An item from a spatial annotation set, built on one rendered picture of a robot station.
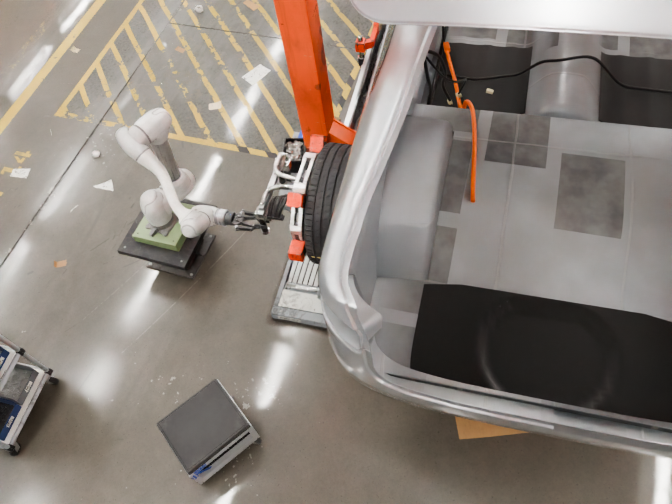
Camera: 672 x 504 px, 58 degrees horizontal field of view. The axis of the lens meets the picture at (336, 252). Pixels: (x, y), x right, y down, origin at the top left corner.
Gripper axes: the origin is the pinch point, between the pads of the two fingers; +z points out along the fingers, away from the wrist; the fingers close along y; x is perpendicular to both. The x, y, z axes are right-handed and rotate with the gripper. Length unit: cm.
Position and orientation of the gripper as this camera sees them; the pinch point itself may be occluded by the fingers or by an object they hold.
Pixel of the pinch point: (262, 223)
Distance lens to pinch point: 330.7
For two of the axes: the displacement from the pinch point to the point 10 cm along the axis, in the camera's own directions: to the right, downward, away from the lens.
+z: 9.7, 1.5, -2.1
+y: -2.4, 8.4, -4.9
